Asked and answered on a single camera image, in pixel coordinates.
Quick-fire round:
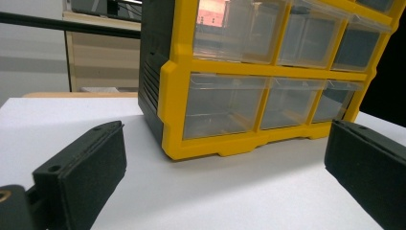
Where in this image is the beige wooden desk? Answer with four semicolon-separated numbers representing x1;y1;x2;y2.
61;11;142;94

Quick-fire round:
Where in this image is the white cabinet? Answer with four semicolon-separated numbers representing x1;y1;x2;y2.
0;0;72;108

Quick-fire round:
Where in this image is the light wooden board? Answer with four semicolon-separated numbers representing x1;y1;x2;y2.
22;91;139;99

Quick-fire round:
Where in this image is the black horizontal bar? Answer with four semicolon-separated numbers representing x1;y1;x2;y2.
0;11;142;40

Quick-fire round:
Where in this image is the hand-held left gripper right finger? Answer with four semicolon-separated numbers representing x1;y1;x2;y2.
324;119;406;230

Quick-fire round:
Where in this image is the grid of clear plastic drawers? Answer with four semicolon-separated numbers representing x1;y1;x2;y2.
183;0;395;140

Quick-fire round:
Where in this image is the yellow black organizer cabinet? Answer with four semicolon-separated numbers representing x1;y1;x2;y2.
137;0;406;161

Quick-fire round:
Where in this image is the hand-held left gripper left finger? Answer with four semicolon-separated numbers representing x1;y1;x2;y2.
32;120;128;230

